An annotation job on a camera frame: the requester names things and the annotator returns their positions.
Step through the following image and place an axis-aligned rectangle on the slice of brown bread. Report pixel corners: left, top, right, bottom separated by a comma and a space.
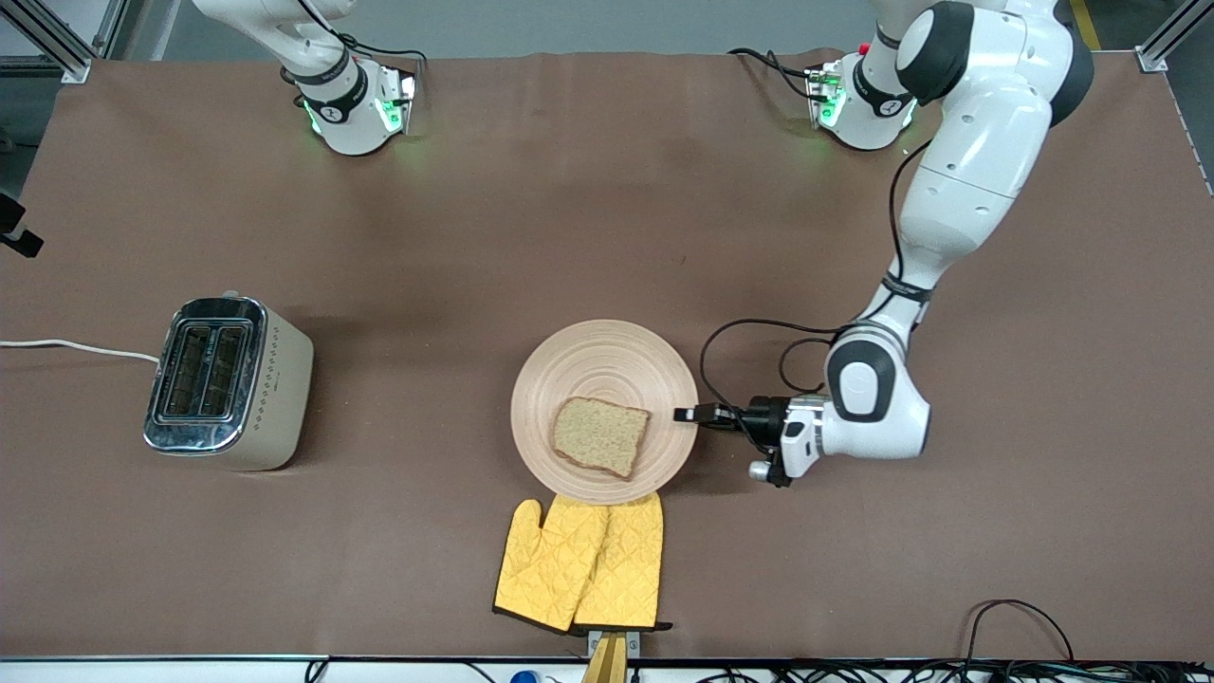
552, 397, 652, 480

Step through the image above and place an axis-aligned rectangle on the round wooden plate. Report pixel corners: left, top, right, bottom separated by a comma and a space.
510, 320, 700, 506

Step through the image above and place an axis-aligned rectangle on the cream and chrome toaster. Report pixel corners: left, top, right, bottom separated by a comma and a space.
143, 290, 315, 472

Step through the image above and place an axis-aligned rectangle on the yellow quilted oven mitt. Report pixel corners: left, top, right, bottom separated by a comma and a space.
574, 491, 665, 632
493, 498, 610, 634

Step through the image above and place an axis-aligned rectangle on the brown table cover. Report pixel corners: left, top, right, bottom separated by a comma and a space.
0, 49, 1214, 661

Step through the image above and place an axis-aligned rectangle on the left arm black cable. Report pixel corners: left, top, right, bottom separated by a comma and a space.
699, 140, 937, 449

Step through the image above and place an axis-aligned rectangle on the white toaster power cable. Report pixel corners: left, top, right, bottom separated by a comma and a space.
0, 339, 160, 364

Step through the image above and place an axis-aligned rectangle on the aluminium frame post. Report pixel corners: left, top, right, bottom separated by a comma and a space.
1135, 0, 1214, 74
0, 0, 93, 84

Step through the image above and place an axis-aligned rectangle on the bundle of black cables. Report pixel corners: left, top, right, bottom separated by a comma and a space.
631, 658, 1214, 683

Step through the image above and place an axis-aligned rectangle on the looped black cable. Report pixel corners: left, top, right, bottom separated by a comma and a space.
965, 599, 1077, 665

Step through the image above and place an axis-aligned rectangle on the black base cable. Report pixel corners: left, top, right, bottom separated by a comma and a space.
727, 46, 819, 102

